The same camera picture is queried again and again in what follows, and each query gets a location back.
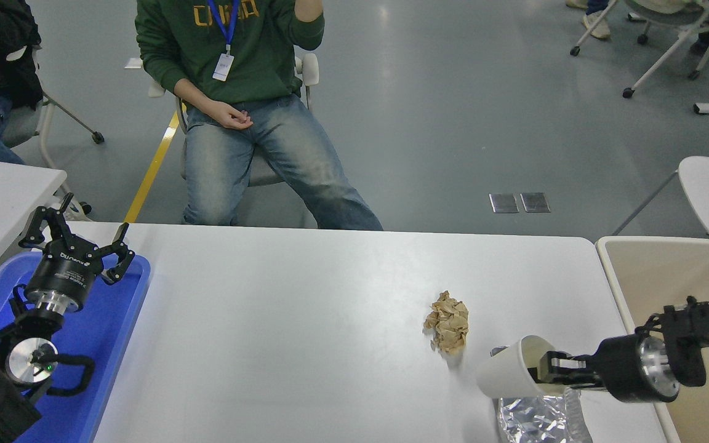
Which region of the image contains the blue plastic tray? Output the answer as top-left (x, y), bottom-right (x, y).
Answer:
top-left (0, 251), bottom-right (152, 443)

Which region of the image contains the tan paper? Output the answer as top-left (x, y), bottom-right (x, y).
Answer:
top-left (423, 290), bottom-right (470, 354)

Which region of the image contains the white-framed wheeled chair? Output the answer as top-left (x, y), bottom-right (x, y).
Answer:
top-left (570, 0), bottom-right (709, 100)

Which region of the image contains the blue lanyard with badge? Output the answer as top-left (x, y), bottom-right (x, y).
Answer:
top-left (208, 0), bottom-right (241, 82)

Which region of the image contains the person's left hand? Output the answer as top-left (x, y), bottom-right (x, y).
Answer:
top-left (295, 0), bottom-right (325, 23)

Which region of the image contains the large pale bin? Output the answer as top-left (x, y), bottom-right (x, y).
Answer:
top-left (596, 236), bottom-right (709, 443)

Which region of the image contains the person's right hand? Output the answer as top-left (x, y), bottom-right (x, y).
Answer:
top-left (206, 100), bottom-right (255, 130)

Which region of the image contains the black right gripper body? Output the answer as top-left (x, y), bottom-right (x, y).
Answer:
top-left (592, 334), bottom-right (646, 404)

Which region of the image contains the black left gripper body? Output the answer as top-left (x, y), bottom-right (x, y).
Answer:
top-left (25, 241), bottom-right (105, 303)

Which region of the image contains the white paper cup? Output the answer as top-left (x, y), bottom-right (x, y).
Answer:
top-left (476, 335), bottom-right (567, 399)

